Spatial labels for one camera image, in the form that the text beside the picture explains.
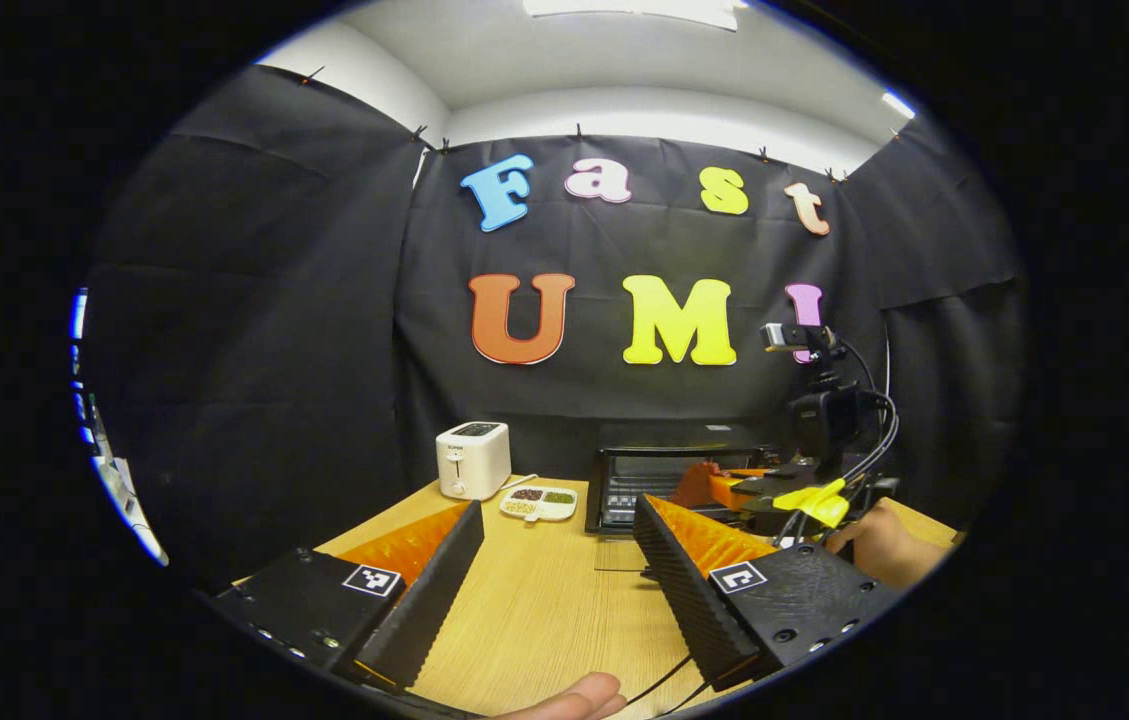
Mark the small ceiling light panel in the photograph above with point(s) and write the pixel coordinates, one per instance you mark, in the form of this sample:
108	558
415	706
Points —
899	104

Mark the black electric oven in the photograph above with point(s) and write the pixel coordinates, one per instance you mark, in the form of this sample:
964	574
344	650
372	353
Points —
624	480

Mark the large ceiling light panel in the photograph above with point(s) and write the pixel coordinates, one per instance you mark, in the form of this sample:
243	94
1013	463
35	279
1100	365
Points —
634	10

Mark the black backdrop cloth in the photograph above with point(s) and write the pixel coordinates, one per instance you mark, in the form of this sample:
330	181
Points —
254	330

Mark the white toaster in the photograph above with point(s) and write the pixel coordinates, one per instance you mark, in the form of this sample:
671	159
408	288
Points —
474	460

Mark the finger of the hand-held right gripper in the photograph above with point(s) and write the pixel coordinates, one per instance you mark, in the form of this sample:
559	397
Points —
729	485

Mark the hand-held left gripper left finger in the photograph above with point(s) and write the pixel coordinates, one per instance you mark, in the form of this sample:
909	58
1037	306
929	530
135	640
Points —
429	590

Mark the white divided snack dish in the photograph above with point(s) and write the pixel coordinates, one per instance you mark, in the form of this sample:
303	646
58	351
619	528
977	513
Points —
538	502

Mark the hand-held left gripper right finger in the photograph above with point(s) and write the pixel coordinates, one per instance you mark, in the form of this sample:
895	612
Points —
689	600

